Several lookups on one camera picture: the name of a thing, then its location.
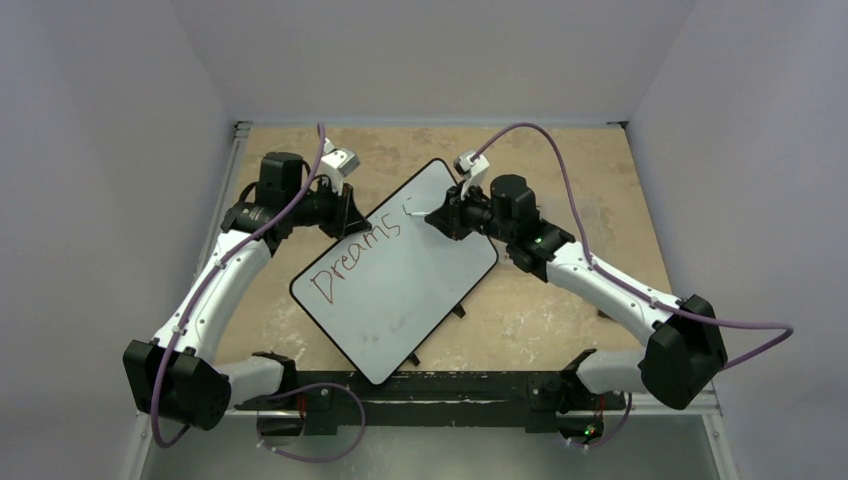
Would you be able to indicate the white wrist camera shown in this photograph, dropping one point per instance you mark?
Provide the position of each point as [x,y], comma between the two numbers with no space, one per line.
[338,164]
[473,168]

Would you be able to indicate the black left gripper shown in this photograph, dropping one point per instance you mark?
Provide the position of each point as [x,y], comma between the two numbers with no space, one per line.
[346,218]

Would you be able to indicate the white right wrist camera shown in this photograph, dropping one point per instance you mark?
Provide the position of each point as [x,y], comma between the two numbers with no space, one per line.
[473,168]

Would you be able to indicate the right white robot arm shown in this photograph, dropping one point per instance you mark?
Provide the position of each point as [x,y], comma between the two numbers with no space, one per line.
[682,349]

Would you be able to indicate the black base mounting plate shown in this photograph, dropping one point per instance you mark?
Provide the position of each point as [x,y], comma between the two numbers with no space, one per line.
[534,401]

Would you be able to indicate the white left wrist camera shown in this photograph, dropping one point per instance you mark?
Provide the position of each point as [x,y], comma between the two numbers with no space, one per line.
[338,164]

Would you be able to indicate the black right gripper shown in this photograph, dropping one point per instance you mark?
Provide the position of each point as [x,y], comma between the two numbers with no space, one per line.
[452,216]

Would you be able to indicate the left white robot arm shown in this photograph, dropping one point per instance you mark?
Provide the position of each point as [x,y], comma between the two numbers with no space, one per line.
[173,376]

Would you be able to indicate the white whiteboard black frame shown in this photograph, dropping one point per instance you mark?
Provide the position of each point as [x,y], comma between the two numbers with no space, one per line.
[378,295]

